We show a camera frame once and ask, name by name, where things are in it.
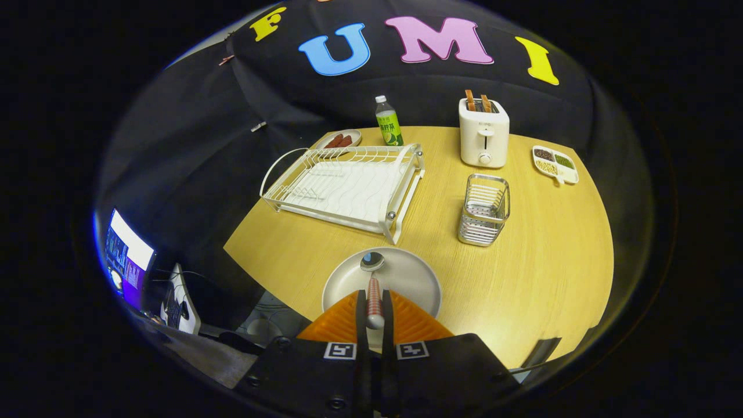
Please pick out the computer monitor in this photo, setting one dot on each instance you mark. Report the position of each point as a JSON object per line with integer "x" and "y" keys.
{"x": 130, "y": 255}

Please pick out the brown toast slice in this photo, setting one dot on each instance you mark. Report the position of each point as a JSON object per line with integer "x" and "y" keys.
{"x": 486, "y": 104}
{"x": 470, "y": 101}

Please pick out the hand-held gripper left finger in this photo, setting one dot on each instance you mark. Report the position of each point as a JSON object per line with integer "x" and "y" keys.
{"x": 307, "y": 371}

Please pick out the white printed board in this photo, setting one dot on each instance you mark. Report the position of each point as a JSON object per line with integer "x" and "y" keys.
{"x": 180, "y": 302}

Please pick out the white divided bean dish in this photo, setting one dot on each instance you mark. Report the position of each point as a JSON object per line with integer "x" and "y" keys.
{"x": 554, "y": 164}

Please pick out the green tea bottle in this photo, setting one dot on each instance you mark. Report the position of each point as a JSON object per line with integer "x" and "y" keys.
{"x": 390, "y": 125}

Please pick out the small plate with meat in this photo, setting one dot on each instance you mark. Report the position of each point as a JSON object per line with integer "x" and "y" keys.
{"x": 355, "y": 136}

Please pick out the red meat piece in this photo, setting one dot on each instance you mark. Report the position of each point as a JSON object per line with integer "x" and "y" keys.
{"x": 333, "y": 141}
{"x": 345, "y": 141}

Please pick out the grey round plate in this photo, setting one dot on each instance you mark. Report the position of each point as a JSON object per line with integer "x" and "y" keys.
{"x": 406, "y": 278}

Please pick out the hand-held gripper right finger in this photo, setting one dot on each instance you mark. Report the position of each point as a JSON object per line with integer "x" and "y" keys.
{"x": 441, "y": 371}

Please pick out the pink clip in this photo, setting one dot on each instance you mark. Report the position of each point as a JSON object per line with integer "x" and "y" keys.
{"x": 226, "y": 60}

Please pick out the white clip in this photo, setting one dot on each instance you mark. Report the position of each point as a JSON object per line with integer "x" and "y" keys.
{"x": 259, "y": 126}

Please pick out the white toaster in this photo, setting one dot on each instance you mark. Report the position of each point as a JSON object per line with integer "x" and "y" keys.
{"x": 483, "y": 136}

